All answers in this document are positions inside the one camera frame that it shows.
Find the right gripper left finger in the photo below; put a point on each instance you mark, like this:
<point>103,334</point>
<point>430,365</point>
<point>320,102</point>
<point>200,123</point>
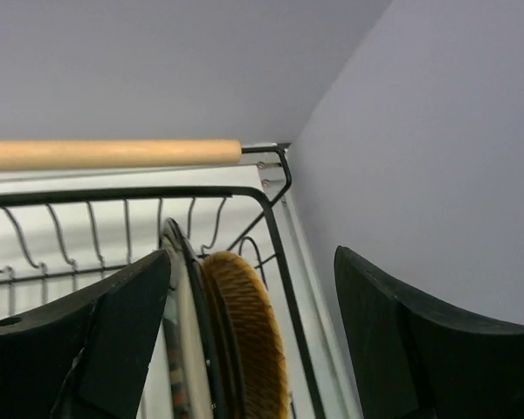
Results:
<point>85,355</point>

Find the woven bamboo round plate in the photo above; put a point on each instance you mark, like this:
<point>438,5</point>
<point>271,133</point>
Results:
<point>261,352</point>

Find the black wire dish rack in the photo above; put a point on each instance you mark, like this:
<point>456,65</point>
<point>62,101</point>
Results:
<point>74,213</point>

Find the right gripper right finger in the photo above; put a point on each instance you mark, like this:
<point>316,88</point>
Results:
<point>416,356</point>

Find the black rimmed beige plate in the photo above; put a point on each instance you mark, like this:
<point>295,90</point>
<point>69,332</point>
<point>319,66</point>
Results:
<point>205,374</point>

